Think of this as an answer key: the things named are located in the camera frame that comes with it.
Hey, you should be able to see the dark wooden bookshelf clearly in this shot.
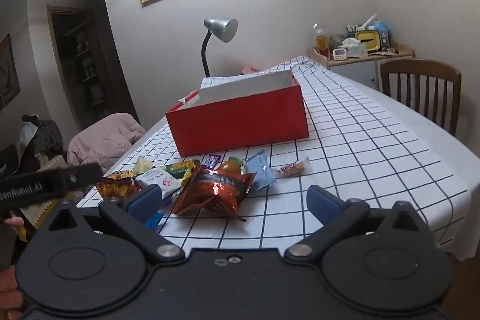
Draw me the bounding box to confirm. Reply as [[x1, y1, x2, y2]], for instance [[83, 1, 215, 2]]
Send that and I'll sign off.
[[47, 5, 130, 129]]

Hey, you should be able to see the dark framed wall picture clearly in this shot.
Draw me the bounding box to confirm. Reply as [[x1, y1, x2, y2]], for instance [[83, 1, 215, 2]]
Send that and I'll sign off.
[[0, 34, 21, 111]]

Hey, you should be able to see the white checked tablecloth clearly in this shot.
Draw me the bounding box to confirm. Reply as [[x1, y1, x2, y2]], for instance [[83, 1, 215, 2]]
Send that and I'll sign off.
[[77, 55, 469, 255]]

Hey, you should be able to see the pale yellow snack packet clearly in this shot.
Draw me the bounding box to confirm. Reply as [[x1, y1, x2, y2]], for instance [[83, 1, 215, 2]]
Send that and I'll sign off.
[[133, 157, 156, 174]]

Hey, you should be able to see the white snack packet red mark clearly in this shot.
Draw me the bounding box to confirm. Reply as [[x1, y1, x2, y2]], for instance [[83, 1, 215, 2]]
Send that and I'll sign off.
[[134, 166, 181, 195]]

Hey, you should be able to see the red cardboard box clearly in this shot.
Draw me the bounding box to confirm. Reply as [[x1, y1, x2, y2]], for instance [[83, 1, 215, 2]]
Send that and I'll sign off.
[[166, 70, 310, 157]]

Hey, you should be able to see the black bag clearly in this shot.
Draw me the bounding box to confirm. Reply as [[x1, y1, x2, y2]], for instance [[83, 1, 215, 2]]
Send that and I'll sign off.
[[17, 115, 64, 171]]

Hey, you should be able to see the grey cabinet with wooden top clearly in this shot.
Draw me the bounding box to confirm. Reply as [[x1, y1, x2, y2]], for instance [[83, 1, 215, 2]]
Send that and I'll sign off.
[[307, 44, 416, 92]]

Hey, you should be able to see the light blue snack packet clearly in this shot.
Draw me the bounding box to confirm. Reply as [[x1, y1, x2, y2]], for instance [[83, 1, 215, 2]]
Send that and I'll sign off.
[[245, 149, 278, 191]]

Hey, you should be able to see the silver desk lamp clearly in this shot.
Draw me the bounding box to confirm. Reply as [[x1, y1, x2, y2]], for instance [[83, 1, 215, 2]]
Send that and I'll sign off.
[[202, 17, 239, 78]]

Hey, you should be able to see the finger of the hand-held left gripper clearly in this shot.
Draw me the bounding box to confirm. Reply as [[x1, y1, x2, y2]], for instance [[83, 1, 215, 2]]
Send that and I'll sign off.
[[66, 163, 103, 191]]

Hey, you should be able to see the small clear-wrapped snack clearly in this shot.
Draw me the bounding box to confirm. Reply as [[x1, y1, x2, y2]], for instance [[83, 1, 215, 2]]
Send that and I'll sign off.
[[271, 157, 311, 178]]

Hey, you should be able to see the packaged brown egg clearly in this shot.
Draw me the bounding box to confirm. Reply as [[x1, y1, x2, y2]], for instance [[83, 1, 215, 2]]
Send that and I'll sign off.
[[217, 156, 248, 174]]

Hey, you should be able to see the green yellow snack packet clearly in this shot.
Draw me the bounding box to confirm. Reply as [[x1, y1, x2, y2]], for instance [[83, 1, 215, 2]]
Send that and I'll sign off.
[[165, 160, 201, 190]]

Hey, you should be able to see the orange-yellow snack bag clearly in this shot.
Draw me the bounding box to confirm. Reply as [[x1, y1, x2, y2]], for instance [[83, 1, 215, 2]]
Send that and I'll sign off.
[[95, 170, 145, 200]]

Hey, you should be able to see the clear bottle with amber liquid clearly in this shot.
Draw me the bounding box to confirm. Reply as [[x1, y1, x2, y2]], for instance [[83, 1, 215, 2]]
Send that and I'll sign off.
[[315, 28, 330, 56]]

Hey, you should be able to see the blue patterned container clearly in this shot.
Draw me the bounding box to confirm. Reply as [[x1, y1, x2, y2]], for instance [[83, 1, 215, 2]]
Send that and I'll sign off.
[[375, 20, 391, 51]]

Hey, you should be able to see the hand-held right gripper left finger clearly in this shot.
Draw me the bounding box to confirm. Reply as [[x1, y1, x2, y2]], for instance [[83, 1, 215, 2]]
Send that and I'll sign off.
[[48, 184, 186, 264]]

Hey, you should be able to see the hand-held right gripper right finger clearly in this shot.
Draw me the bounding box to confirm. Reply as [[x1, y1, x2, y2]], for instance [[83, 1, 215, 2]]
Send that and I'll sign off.
[[284, 185, 424, 262]]

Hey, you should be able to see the red-brown shiny chip bag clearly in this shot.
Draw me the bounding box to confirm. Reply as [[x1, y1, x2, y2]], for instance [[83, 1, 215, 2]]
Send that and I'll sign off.
[[170, 164, 258, 219]]

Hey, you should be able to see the white green tissue pack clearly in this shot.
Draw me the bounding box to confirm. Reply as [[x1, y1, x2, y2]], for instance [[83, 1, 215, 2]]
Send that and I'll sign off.
[[339, 37, 368, 59]]

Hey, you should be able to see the yellow box-shaped device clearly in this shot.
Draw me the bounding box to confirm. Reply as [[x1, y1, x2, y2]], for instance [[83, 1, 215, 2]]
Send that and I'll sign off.
[[354, 28, 381, 54]]

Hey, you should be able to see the person's left hand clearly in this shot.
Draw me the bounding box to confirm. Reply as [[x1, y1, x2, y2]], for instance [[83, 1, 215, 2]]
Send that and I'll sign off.
[[0, 216, 24, 320]]

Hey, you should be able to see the brown wooden chair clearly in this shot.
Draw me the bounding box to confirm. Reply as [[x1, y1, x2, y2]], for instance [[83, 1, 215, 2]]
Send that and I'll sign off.
[[380, 58, 463, 136]]

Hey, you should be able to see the pink padded jacket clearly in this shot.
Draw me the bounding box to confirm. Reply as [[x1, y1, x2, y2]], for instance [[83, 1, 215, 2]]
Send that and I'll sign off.
[[67, 112, 147, 171]]

